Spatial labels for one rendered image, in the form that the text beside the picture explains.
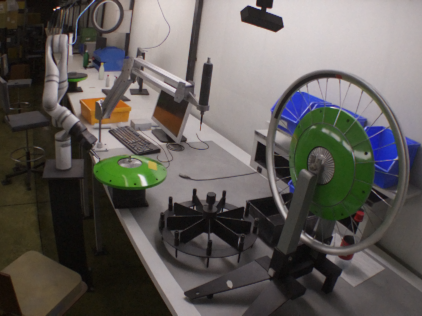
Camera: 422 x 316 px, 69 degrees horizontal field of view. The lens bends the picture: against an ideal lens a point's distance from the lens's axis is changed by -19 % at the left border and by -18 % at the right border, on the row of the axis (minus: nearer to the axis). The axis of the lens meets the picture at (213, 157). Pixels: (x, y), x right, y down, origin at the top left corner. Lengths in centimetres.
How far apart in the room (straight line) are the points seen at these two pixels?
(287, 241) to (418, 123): 74
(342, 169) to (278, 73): 120
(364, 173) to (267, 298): 44
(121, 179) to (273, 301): 73
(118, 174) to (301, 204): 74
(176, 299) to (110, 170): 61
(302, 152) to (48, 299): 112
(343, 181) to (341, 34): 94
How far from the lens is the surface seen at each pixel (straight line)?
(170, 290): 112
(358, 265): 141
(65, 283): 157
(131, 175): 140
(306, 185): 94
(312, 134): 99
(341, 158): 92
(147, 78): 163
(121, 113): 257
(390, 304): 129
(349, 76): 93
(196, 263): 123
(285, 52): 201
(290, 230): 100
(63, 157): 195
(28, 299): 153
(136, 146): 211
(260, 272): 110
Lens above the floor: 169
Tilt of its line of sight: 22 degrees down
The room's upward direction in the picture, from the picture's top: 7 degrees clockwise
